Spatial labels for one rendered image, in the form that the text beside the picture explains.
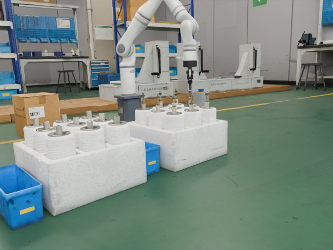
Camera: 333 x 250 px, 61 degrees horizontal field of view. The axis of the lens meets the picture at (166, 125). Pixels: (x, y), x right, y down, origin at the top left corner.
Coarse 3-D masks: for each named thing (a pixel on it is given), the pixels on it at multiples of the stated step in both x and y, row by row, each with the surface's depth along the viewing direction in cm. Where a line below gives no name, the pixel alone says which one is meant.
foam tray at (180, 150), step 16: (144, 128) 140; (160, 128) 136; (192, 128) 133; (208, 128) 140; (224, 128) 149; (160, 144) 133; (176, 144) 127; (192, 144) 134; (208, 144) 141; (224, 144) 150; (160, 160) 135; (176, 160) 128; (192, 160) 135
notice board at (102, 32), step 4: (96, 28) 715; (100, 28) 720; (104, 28) 726; (108, 28) 732; (112, 28) 737; (96, 32) 716; (100, 32) 722; (104, 32) 728; (108, 32) 733; (112, 32) 739; (96, 36) 718; (100, 36) 724; (104, 36) 729; (108, 36) 735; (112, 36) 741
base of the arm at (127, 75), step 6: (120, 72) 176; (126, 72) 174; (132, 72) 176; (120, 78) 178; (126, 78) 175; (132, 78) 176; (126, 84) 175; (132, 84) 177; (126, 90) 176; (132, 90) 177
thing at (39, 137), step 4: (36, 132) 103; (40, 132) 103; (44, 132) 103; (48, 132) 103; (36, 136) 103; (40, 136) 103; (44, 136) 103; (36, 140) 104; (40, 140) 103; (44, 140) 103; (36, 144) 104; (40, 144) 103; (44, 144) 103; (36, 148) 105; (40, 148) 104; (44, 148) 103; (40, 152) 104
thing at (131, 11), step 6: (120, 0) 623; (126, 0) 607; (132, 0) 605; (138, 0) 612; (144, 0) 620; (120, 6) 634; (126, 6) 616; (132, 6) 610; (138, 6) 617; (120, 12) 641; (132, 12) 611; (120, 18) 645; (132, 18) 613
